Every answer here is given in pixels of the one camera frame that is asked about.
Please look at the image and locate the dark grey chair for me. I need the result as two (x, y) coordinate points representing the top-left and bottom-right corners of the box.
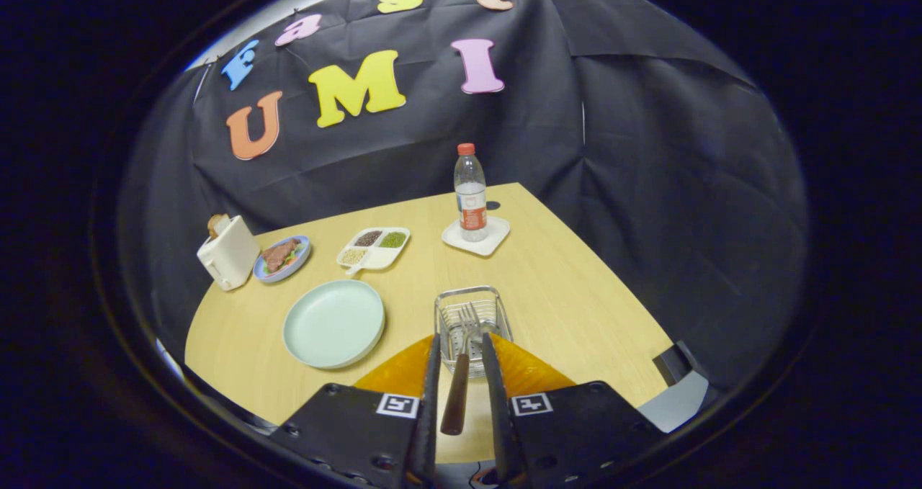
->
(653, 341), (710, 403)

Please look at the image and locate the light green plate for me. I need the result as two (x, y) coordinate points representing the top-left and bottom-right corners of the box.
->
(282, 279), (386, 370)

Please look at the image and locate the meat with green salad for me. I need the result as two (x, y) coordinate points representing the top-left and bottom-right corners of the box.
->
(261, 238), (303, 274)

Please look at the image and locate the fork with wooden handle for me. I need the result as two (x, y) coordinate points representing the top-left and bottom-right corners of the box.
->
(440, 302), (482, 436)

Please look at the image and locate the black backdrop cloth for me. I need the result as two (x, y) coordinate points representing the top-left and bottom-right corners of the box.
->
(119, 0), (807, 403)

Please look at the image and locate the clear bottle with red cap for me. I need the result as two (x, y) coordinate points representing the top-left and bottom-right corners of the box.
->
(454, 143), (489, 243)

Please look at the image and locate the white square coaster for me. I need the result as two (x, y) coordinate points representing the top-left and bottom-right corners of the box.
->
(442, 216), (511, 257)

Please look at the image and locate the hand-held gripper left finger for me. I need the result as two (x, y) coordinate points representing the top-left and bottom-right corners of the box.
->
(269, 333), (442, 489)

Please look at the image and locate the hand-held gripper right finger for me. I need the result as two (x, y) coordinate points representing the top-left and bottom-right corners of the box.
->
(481, 332), (665, 487)

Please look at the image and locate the clear cutlery basket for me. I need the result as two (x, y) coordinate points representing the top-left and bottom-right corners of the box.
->
(434, 285), (514, 379)

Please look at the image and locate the small blue plate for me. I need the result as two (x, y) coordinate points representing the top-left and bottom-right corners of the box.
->
(253, 235), (312, 284)

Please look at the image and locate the white divided dish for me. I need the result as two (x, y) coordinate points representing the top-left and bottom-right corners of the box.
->
(336, 227), (411, 277)

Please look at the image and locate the white toaster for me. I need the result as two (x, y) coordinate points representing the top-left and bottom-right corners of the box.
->
(197, 215), (261, 292)

